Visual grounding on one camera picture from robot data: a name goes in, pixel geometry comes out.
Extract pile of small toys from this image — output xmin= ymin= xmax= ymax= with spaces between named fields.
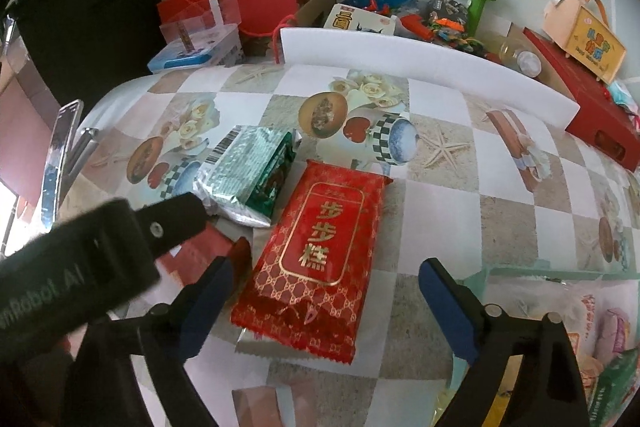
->
xmin=400 ymin=0 xmax=493 ymax=55

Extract teal tray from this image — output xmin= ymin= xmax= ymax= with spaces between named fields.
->
xmin=450 ymin=267 xmax=640 ymax=427

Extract silver green snack packet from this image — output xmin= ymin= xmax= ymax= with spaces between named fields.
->
xmin=194 ymin=125 xmax=301 ymax=228

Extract black cabinet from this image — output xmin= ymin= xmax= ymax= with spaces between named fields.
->
xmin=5 ymin=0 xmax=168 ymax=112

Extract red rope handle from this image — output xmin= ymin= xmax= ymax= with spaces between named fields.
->
xmin=271 ymin=13 xmax=302 ymax=64

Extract blue white box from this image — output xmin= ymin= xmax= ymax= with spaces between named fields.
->
xmin=147 ymin=24 xmax=245 ymax=74

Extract clear plastic box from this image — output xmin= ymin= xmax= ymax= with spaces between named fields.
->
xmin=159 ymin=0 xmax=240 ymax=52

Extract white foam board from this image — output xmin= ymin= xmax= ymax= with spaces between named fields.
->
xmin=280 ymin=27 xmax=581 ymax=125

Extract brown cardboard board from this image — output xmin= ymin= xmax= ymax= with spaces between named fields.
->
xmin=0 ymin=67 xmax=61 ymax=208

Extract orange cracker packet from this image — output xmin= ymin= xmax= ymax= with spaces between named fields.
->
xmin=560 ymin=292 xmax=608 ymax=358

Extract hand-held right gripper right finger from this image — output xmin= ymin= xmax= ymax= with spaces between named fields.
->
xmin=418 ymin=258 xmax=592 ymax=427

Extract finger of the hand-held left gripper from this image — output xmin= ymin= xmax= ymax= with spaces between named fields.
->
xmin=131 ymin=192 xmax=209 ymax=259

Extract pink snack packet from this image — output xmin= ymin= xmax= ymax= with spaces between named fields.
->
xmin=602 ymin=307 xmax=640 ymax=358

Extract white yellow card box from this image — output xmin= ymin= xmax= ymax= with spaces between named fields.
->
xmin=322 ymin=3 xmax=398 ymax=32

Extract orange house-shaped box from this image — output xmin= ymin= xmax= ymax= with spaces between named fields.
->
xmin=544 ymin=0 xmax=627 ymax=85

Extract light blue crumpled wrapper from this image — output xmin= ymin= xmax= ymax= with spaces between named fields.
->
xmin=607 ymin=79 xmax=640 ymax=118

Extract clear plastic bottle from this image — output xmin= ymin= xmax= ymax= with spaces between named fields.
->
xmin=482 ymin=34 xmax=543 ymax=78

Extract red rice cracker packet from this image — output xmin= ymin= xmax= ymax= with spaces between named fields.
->
xmin=159 ymin=224 xmax=252 ymax=293

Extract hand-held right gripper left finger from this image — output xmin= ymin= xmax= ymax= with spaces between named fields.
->
xmin=65 ymin=256 xmax=237 ymax=427

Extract checkered printed tablecloth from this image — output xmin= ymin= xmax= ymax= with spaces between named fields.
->
xmin=65 ymin=62 xmax=640 ymax=427

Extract red gold patterned cake packet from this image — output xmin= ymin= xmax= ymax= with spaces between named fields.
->
xmin=231 ymin=159 xmax=393 ymax=365

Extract smartphone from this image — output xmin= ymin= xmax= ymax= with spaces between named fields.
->
xmin=39 ymin=99 xmax=85 ymax=228

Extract cardboard box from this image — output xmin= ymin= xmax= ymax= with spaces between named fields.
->
xmin=282 ymin=0 xmax=526 ymax=52

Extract red flat box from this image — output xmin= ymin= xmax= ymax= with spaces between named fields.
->
xmin=522 ymin=27 xmax=640 ymax=172

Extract phone stand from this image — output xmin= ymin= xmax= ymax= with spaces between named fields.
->
xmin=65 ymin=127 xmax=101 ymax=188

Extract green toy dumbbell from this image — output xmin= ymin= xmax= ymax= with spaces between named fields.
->
xmin=462 ymin=0 xmax=500 ymax=35

